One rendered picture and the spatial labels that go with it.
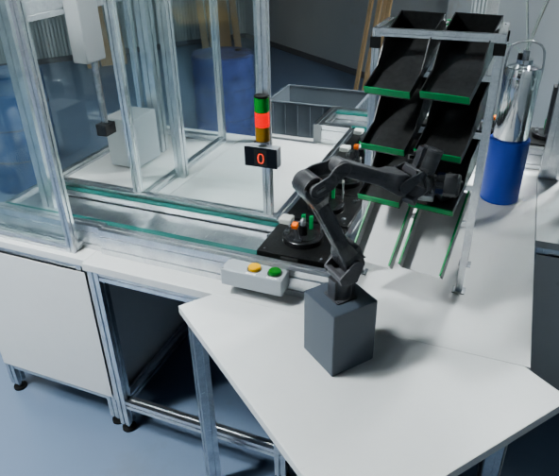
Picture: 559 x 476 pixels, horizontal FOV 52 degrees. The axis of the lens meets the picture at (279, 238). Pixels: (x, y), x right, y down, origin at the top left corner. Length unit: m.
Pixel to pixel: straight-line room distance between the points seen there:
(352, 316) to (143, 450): 1.37
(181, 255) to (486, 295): 1.01
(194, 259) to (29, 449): 1.21
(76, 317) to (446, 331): 1.40
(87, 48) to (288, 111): 1.76
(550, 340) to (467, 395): 1.04
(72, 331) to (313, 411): 1.27
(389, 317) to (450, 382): 0.30
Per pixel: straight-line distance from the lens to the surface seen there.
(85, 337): 2.44
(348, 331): 1.51
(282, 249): 1.89
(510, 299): 1.96
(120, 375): 2.46
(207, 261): 1.93
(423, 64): 1.63
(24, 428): 2.85
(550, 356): 2.63
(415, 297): 1.89
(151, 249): 2.04
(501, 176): 2.50
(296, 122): 3.87
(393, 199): 1.71
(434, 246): 1.79
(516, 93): 2.40
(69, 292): 2.33
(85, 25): 2.45
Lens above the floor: 1.95
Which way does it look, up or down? 30 degrees down
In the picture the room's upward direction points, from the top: 1 degrees counter-clockwise
